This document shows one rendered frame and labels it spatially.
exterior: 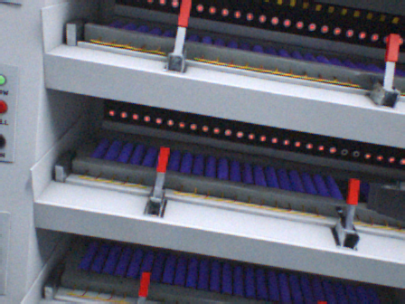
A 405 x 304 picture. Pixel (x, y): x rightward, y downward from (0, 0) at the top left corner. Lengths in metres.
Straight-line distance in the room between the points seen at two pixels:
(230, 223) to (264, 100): 0.18
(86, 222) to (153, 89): 0.20
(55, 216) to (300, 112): 0.35
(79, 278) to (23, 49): 0.35
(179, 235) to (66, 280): 0.22
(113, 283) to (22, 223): 0.18
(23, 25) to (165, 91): 0.18
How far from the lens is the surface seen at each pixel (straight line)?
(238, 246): 0.51
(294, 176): 0.62
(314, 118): 0.47
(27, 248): 0.56
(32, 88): 0.50
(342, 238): 0.53
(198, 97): 0.45
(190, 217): 0.50
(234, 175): 0.57
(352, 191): 0.54
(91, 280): 0.63
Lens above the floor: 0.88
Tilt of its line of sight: 12 degrees down
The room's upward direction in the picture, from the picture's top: 10 degrees clockwise
